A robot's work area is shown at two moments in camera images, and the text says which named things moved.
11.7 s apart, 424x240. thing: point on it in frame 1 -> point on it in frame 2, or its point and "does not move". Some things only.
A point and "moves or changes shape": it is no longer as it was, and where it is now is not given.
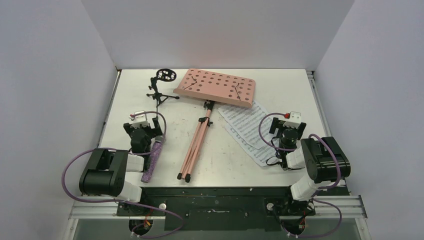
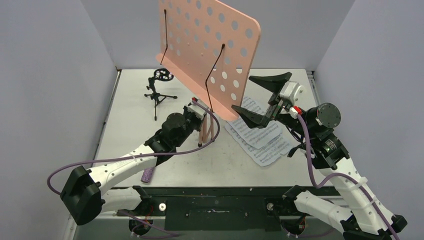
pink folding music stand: x=207 y=86 moves or changes shape
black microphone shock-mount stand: x=164 y=75 does not move
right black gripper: x=275 y=125 -> x=273 y=108
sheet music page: x=262 y=155 does not move
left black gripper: x=154 y=132 -> x=199 y=122
